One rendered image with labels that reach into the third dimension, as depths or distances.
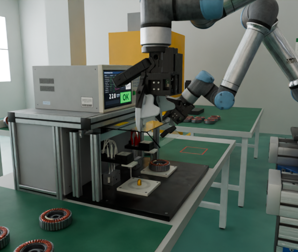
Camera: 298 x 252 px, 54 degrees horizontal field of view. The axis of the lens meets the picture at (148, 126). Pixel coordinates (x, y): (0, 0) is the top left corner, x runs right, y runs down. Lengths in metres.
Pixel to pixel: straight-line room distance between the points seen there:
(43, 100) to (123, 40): 3.92
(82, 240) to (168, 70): 0.63
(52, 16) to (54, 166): 4.42
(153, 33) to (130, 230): 0.67
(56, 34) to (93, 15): 2.60
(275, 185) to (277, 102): 5.64
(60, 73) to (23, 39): 8.07
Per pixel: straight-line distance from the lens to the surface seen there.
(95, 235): 1.06
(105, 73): 1.27
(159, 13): 0.71
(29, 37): 9.27
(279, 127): 6.55
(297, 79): 1.46
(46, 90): 1.45
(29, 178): 1.45
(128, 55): 5.22
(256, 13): 1.28
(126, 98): 1.43
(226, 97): 1.21
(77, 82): 1.33
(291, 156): 1.38
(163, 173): 1.49
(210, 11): 0.71
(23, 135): 1.41
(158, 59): 0.72
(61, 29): 5.41
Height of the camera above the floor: 1.30
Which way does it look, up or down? 11 degrees down
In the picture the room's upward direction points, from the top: straight up
